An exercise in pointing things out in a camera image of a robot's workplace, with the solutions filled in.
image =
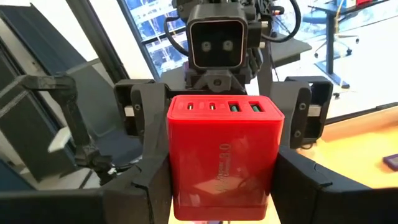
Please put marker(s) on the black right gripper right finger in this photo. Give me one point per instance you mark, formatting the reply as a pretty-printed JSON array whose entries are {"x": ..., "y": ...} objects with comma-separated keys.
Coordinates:
[{"x": 342, "y": 205}]

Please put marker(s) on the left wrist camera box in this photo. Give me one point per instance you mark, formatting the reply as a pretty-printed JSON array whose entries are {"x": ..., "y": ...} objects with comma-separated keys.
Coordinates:
[{"x": 217, "y": 43}]

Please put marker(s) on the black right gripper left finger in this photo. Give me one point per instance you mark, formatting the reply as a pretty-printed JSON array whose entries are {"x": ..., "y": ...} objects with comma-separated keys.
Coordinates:
[{"x": 62, "y": 207}]

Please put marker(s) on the large red USB charger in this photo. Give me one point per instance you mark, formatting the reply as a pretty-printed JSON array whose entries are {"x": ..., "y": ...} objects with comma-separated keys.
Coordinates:
[{"x": 224, "y": 161}]

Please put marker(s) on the wheeled office chair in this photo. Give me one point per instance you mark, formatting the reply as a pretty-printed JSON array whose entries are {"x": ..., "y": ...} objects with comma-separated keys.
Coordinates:
[{"x": 314, "y": 18}]

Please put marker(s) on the blue metal desk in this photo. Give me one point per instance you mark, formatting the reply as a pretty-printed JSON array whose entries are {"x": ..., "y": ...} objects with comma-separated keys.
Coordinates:
[{"x": 330, "y": 40}]

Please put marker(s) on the black mini digital clock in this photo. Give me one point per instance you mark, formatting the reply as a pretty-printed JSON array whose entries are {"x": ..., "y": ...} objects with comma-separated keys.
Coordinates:
[{"x": 391, "y": 162}]

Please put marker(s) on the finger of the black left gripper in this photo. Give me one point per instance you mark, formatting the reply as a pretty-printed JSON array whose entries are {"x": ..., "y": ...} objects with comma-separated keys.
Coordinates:
[
  {"x": 298, "y": 115},
  {"x": 149, "y": 118}
]

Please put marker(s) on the large window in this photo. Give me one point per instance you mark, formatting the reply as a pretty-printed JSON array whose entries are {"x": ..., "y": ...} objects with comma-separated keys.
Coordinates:
[{"x": 161, "y": 56}]

